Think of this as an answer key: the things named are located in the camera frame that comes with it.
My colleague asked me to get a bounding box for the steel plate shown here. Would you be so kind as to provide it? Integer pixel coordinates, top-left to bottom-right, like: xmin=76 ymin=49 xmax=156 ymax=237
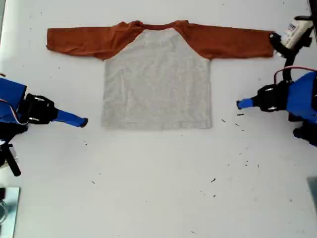
xmin=0 ymin=187 xmax=21 ymax=238

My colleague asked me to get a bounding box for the grey t-shirt with brown sleeves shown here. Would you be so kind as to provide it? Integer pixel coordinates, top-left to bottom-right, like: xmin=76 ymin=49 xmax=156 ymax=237
xmin=46 ymin=19 xmax=276 ymax=130

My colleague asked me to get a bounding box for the black camera cable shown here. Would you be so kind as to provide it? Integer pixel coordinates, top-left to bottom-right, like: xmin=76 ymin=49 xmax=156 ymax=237
xmin=283 ymin=49 xmax=302 ymax=81

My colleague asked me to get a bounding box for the red and white wire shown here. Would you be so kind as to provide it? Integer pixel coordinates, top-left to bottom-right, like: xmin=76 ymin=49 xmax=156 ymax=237
xmin=0 ymin=99 xmax=28 ymax=126
xmin=274 ymin=65 xmax=317 ymax=84

